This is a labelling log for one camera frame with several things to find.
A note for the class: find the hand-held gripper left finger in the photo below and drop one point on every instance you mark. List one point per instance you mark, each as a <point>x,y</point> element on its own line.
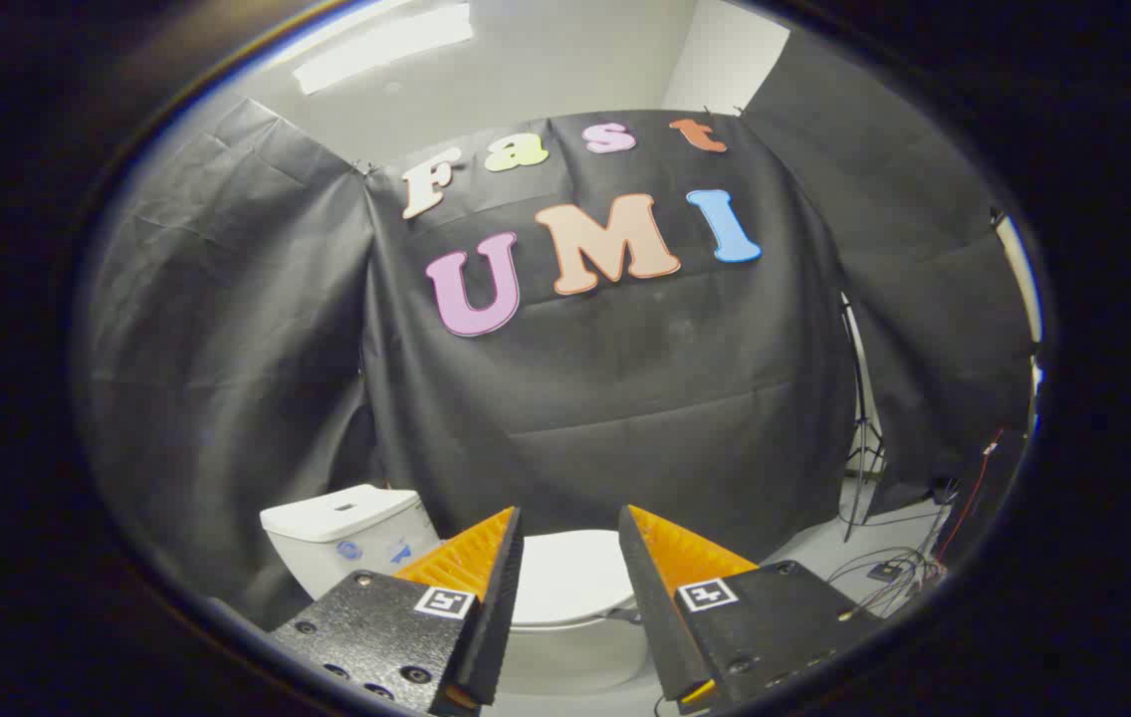
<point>496,617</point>

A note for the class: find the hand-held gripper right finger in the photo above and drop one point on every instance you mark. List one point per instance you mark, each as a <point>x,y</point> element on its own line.
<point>660,617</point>

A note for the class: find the white toilet lid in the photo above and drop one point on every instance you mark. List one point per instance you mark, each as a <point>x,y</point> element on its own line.
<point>570,578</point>

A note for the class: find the white toilet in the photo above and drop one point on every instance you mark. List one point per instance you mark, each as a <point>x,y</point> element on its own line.
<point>337,518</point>

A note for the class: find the black backdrop cloth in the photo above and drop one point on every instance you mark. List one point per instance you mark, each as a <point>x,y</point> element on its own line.
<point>924,249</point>
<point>227,349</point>
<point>625,398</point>

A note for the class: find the small dark floor device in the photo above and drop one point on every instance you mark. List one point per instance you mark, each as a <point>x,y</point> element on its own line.
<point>887,573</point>

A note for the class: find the black tripod stand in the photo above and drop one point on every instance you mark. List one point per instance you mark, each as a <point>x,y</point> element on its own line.
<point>862,438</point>

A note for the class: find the dark upright panel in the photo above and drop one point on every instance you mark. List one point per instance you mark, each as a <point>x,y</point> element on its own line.
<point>989,478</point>

